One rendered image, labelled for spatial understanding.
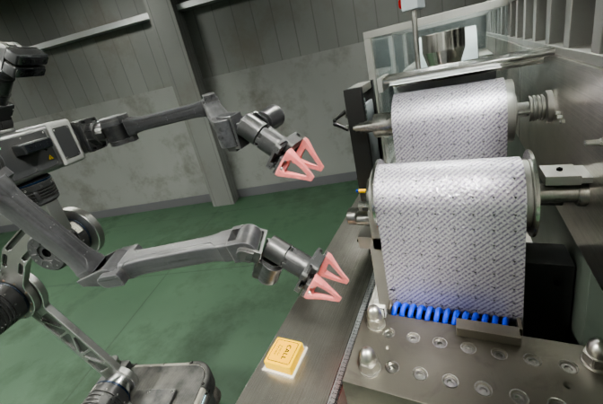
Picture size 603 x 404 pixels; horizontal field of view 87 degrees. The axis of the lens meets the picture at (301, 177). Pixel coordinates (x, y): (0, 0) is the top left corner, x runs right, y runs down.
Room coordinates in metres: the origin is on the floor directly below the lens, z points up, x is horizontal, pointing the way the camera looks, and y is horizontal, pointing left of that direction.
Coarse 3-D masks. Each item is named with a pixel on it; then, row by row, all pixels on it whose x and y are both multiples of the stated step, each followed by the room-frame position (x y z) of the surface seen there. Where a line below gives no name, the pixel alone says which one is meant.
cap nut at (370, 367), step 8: (360, 352) 0.39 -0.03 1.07; (368, 352) 0.39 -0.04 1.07; (360, 360) 0.39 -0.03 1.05; (368, 360) 0.38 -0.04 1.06; (376, 360) 0.39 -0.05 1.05; (360, 368) 0.39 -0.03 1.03; (368, 368) 0.38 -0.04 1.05; (376, 368) 0.38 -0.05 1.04; (368, 376) 0.38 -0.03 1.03; (376, 376) 0.37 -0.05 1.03
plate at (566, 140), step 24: (528, 48) 0.90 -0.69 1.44; (528, 72) 0.89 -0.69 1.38; (552, 72) 0.65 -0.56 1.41; (576, 72) 0.51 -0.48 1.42; (600, 72) 0.42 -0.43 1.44; (576, 96) 0.50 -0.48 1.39; (600, 96) 0.41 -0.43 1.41; (576, 120) 0.49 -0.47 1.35; (600, 120) 0.41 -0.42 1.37; (528, 144) 0.85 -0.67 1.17; (552, 144) 0.62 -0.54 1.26; (576, 144) 0.49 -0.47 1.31; (600, 144) 0.39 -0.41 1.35; (600, 168) 0.39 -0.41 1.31; (600, 192) 0.38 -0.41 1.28; (576, 216) 0.46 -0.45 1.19; (600, 216) 0.37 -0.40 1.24; (576, 240) 0.45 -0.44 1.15; (600, 240) 0.36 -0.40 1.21; (600, 264) 0.35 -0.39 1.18
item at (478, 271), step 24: (384, 240) 0.53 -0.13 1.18; (408, 240) 0.51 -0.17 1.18; (432, 240) 0.49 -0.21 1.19; (456, 240) 0.47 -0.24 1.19; (480, 240) 0.45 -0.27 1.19; (504, 240) 0.43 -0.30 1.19; (384, 264) 0.53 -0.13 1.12; (408, 264) 0.51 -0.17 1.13; (432, 264) 0.49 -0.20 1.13; (456, 264) 0.47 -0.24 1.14; (480, 264) 0.45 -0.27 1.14; (504, 264) 0.43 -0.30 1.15; (408, 288) 0.51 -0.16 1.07; (432, 288) 0.49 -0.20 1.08; (456, 288) 0.47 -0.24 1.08; (480, 288) 0.45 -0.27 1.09; (504, 288) 0.43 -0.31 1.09; (480, 312) 0.45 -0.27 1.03; (504, 312) 0.43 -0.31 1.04
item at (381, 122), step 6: (378, 114) 0.82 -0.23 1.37; (384, 114) 0.81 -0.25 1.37; (390, 114) 0.80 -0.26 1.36; (372, 120) 0.81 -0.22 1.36; (378, 120) 0.80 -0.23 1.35; (384, 120) 0.79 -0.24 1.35; (390, 120) 0.79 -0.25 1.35; (372, 126) 0.81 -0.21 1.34; (378, 126) 0.80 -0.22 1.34; (384, 126) 0.79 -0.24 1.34; (390, 126) 0.78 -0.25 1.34; (378, 132) 0.80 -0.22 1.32; (384, 132) 0.79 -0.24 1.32; (390, 132) 0.79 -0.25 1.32
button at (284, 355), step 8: (280, 344) 0.58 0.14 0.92; (288, 344) 0.58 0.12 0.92; (296, 344) 0.57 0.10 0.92; (272, 352) 0.57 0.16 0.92; (280, 352) 0.56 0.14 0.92; (288, 352) 0.56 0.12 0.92; (296, 352) 0.55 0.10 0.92; (264, 360) 0.55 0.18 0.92; (272, 360) 0.55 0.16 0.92; (280, 360) 0.54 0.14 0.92; (288, 360) 0.54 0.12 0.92; (296, 360) 0.54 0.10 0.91; (272, 368) 0.54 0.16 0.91; (280, 368) 0.53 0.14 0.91; (288, 368) 0.52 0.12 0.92
